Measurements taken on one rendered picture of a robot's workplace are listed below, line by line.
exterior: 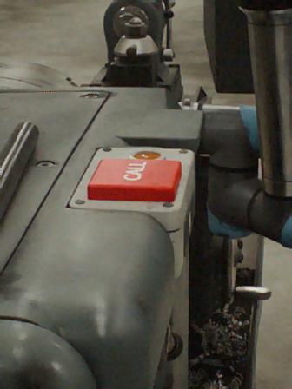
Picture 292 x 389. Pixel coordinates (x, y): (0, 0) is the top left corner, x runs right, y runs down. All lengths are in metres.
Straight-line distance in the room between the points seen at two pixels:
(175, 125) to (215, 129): 0.58
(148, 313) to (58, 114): 0.37
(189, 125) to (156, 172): 0.16
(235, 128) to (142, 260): 0.84
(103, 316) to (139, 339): 0.03
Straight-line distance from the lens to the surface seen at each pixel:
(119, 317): 0.58
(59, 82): 1.21
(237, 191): 1.48
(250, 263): 2.39
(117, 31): 2.29
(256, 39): 1.33
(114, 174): 0.74
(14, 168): 0.74
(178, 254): 0.72
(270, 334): 3.22
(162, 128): 0.89
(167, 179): 0.73
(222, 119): 1.47
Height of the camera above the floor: 1.51
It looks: 20 degrees down
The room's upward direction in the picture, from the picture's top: 1 degrees counter-clockwise
